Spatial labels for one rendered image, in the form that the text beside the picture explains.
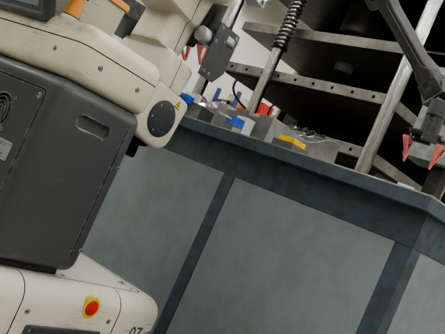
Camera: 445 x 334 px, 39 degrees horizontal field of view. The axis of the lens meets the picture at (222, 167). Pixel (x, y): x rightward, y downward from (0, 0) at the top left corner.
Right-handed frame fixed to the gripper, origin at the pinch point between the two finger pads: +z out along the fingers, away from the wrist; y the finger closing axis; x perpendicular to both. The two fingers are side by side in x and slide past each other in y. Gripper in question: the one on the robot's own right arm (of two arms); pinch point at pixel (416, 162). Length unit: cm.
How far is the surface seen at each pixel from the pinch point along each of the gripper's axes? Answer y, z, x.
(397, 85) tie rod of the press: 34, -39, -61
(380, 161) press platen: 35, -10, -79
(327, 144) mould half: 34.5, 0.8, -15.0
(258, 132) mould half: 45.9, 8.4, 13.4
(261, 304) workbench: 19, 55, 23
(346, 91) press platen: 60, -34, -75
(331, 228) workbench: 8.0, 28.2, 26.0
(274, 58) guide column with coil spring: 105, -43, -84
